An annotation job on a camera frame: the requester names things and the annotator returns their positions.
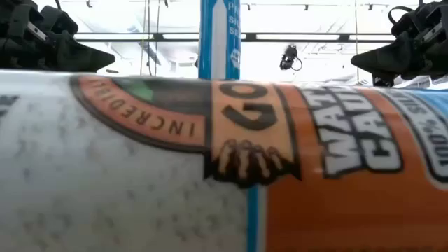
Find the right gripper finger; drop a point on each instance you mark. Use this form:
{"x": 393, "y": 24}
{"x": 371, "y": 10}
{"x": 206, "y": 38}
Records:
{"x": 392, "y": 52}
{"x": 385, "y": 72}

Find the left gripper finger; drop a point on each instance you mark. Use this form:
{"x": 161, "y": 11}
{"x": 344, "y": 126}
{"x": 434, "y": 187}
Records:
{"x": 105, "y": 67}
{"x": 77, "y": 52}

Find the blue silicone sealant tube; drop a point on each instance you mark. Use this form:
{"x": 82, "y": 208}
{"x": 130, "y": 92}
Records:
{"x": 210, "y": 42}

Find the orange Gorilla sealant tube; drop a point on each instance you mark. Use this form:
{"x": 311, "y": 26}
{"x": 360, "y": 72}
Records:
{"x": 140, "y": 175}

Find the black overhead camera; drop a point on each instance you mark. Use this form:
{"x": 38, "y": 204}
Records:
{"x": 288, "y": 56}

